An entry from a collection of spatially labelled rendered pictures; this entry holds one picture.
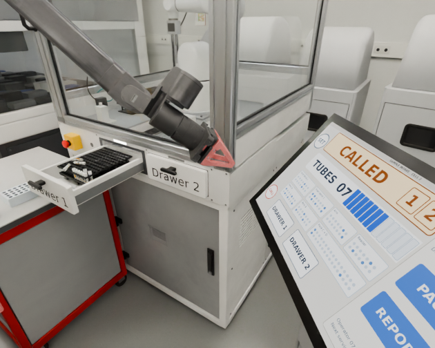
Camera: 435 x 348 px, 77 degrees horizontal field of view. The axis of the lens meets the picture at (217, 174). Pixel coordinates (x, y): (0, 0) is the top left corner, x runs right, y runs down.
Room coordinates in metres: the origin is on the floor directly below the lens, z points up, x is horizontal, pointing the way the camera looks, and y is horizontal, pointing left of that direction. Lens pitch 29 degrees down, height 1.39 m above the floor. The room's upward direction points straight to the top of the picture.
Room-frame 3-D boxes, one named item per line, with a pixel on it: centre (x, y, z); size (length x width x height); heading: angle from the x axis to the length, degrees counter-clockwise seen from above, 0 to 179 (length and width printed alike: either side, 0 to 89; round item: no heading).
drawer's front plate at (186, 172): (0.93, 0.16, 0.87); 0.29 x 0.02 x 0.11; 57
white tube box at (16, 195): (0.95, 0.80, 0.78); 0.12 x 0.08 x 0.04; 145
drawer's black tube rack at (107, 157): (1.00, 0.49, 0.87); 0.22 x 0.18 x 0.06; 147
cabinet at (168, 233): (1.48, 0.13, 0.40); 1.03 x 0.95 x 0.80; 57
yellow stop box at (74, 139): (1.27, 0.71, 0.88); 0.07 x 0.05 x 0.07; 57
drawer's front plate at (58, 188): (0.83, 0.60, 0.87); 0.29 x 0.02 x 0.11; 57
